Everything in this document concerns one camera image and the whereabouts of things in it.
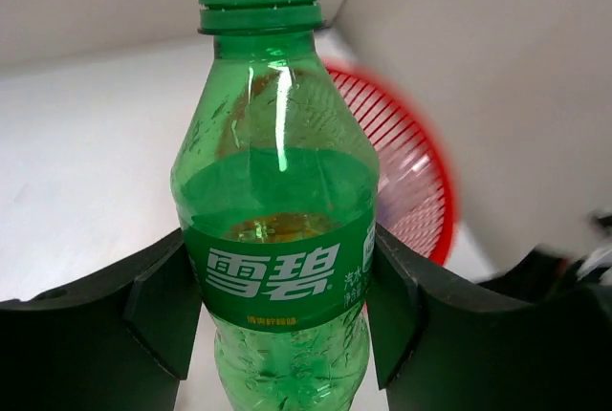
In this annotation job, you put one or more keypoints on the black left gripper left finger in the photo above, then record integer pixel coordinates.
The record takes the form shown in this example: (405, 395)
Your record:
(120, 338)

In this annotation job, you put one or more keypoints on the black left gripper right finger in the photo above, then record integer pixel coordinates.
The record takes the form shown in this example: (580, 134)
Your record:
(441, 342)

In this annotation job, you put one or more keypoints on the green Sprite bottle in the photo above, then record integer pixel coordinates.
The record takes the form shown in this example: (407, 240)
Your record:
(275, 187)

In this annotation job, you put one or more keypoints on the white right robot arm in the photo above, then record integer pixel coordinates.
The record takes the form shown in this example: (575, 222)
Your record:
(543, 273)

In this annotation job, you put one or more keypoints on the red mesh plastic bin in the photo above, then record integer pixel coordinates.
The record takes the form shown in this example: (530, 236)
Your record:
(417, 201)

